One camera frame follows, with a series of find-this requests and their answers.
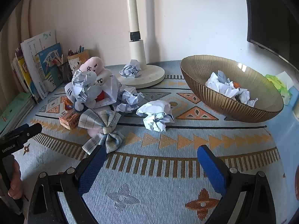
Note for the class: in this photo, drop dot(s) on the small orange cardboard box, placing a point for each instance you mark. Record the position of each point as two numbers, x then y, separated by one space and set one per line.
69 119

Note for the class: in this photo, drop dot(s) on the green tissue pack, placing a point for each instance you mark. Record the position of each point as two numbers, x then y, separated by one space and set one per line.
282 83

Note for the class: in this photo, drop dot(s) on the black mesh pen holder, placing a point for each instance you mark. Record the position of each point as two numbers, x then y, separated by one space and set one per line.
66 73

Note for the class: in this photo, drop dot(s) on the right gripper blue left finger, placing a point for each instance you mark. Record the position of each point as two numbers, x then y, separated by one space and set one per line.
45 206

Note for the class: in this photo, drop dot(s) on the white desk lamp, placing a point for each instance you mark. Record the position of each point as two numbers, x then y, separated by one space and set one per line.
150 74

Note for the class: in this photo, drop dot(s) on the person's left hand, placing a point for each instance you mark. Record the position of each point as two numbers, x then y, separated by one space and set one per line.
16 189

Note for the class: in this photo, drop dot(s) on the crumpled paper beside plush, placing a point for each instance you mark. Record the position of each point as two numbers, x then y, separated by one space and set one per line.
128 99

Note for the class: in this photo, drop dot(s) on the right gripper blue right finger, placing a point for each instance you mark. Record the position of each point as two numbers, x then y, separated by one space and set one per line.
257 206

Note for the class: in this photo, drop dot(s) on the paper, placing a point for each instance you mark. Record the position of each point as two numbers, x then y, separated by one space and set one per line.
158 112
82 81
223 85
132 69
128 99

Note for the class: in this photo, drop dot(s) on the ribbed amber glass bowl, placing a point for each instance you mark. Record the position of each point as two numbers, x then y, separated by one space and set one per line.
197 70

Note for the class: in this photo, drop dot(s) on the pink plush toy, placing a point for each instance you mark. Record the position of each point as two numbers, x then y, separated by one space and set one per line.
92 86

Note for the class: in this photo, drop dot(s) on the black monitor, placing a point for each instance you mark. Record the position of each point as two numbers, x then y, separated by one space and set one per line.
272 27

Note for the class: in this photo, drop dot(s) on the plaid fabric bow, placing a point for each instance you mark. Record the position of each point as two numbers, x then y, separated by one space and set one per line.
101 127

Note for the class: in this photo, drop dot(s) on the orange fruit in bowl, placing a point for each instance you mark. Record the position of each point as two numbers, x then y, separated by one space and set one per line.
236 85

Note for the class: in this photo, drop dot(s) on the blue picture book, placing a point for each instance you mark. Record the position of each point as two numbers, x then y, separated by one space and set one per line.
50 59

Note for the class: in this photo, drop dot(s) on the white worksheet book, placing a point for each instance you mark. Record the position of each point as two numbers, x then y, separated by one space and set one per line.
30 48

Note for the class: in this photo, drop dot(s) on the green flat books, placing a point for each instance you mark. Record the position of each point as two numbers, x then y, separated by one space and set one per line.
16 112

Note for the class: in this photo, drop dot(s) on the crumpled paper on lamp base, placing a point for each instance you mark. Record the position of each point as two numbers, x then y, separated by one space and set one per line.
132 69

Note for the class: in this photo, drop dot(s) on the crumpled paper in bowl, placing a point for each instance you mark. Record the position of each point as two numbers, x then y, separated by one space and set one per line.
223 85

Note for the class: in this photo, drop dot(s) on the stack of leaning books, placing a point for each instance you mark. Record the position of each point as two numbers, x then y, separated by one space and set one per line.
22 73

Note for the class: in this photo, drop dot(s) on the brown paper pencil holder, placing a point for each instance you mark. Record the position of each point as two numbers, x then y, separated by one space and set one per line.
75 61

